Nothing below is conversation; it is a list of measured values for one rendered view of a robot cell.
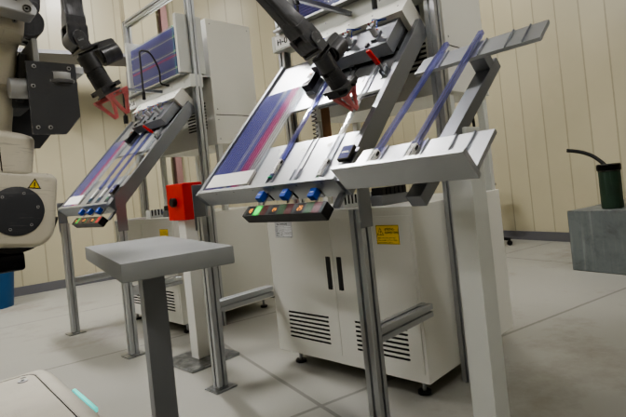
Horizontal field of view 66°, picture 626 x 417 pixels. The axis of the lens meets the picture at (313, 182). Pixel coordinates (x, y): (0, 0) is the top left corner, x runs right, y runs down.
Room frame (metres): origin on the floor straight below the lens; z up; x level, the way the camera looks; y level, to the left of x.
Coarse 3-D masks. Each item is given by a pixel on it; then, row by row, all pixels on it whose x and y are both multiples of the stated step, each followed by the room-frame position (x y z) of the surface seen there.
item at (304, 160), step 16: (304, 144) 1.55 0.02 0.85; (320, 144) 1.49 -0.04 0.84; (272, 160) 1.61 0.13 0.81; (288, 160) 1.55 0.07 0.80; (304, 160) 1.49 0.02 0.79; (320, 160) 1.43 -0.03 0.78; (336, 160) 1.38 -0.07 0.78; (256, 176) 1.61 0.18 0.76; (288, 176) 1.48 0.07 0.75; (304, 176) 1.42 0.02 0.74
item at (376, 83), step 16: (400, 48) 1.59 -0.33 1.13; (304, 64) 2.01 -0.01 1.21; (368, 64) 1.65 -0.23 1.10; (384, 64) 1.58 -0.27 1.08; (288, 80) 2.00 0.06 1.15; (304, 80) 1.90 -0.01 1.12; (384, 80) 1.52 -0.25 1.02; (304, 96) 1.80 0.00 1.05; (352, 96) 1.57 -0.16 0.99; (368, 96) 1.60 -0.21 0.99
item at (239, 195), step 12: (300, 180) 1.38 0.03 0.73; (312, 180) 1.34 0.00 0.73; (324, 180) 1.31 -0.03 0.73; (204, 192) 1.71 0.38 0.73; (216, 192) 1.66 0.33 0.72; (228, 192) 1.62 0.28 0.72; (240, 192) 1.58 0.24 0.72; (252, 192) 1.55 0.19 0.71; (276, 192) 1.48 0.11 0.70; (300, 192) 1.42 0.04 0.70; (324, 192) 1.36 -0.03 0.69; (336, 192) 1.33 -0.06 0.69; (216, 204) 1.75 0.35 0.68; (228, 204) 1.70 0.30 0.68
